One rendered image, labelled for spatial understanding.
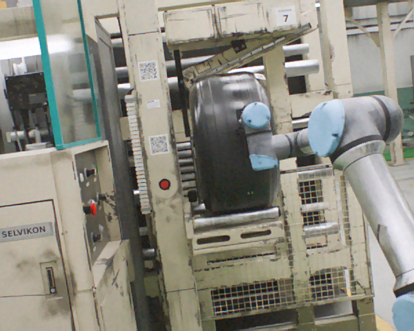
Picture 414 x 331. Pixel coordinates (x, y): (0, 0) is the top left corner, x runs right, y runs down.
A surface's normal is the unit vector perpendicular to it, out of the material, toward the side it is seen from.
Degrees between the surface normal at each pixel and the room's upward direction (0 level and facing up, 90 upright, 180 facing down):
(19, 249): 90
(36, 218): 90
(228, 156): 95
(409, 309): 96
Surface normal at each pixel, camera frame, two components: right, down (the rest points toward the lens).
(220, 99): -0.05, -0.53
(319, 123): -0.94, 0.04
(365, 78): 0.11, 0.08
